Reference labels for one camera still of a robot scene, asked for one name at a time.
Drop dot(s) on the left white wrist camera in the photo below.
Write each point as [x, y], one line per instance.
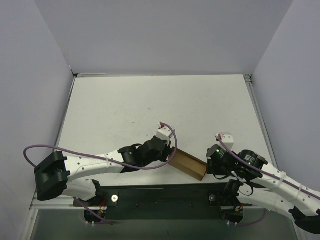
[164, 132]

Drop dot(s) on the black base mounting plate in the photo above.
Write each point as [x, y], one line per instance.
[202, 201]

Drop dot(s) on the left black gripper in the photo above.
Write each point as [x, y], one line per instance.
[166, 152]

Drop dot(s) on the aluminium table frame rail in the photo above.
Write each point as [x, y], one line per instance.
[262, 120]

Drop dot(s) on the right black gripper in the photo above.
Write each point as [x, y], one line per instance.
[210, 167]

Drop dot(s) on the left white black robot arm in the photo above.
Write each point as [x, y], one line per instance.
[72, 176]

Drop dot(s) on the brown cardboard paper box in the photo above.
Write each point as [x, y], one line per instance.
[189, 165]

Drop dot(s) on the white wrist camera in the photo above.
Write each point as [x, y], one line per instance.
[225, 139]
[164, 132]

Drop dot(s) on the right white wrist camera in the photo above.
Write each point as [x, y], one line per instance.
[225, 139]

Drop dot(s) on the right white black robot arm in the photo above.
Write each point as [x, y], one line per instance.
[244, 168]

